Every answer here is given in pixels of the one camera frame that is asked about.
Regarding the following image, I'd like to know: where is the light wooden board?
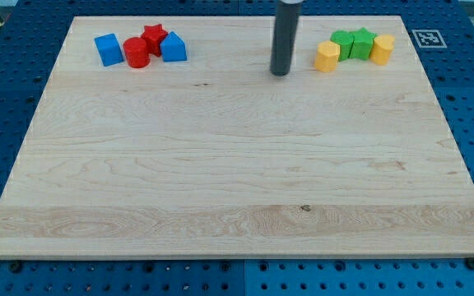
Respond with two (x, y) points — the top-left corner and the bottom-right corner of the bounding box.
(0, 16), (474, 260)

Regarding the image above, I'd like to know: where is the blue pentagon prism block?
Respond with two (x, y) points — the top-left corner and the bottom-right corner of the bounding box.
(160, 31), (188, 62)

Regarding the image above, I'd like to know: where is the yellow hexagon block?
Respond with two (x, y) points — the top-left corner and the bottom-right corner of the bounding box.
(314, 40), (341, 72)

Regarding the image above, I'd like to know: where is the red cylinder block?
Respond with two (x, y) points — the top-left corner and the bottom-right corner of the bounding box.
(123, 37), (150, 68)

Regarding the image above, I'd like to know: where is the red star block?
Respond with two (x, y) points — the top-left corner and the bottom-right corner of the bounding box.
(141, 24), (168, 57)

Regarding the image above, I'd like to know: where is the green cylinder block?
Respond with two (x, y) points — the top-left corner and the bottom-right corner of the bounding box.
(330, 30), (354, 62)

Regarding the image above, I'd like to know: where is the blue cube block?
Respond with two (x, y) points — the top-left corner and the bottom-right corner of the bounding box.
(94, 34), (124, 67)

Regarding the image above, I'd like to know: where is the green star block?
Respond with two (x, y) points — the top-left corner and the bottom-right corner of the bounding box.
(349, 27), (378, 60)

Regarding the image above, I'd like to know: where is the yellow heart block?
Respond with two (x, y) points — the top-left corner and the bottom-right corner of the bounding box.
(369, 35), (395, 66)

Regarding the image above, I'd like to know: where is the white fiducial marker tag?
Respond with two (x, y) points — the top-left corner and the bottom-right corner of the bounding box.
(412, 29), (447, 49)

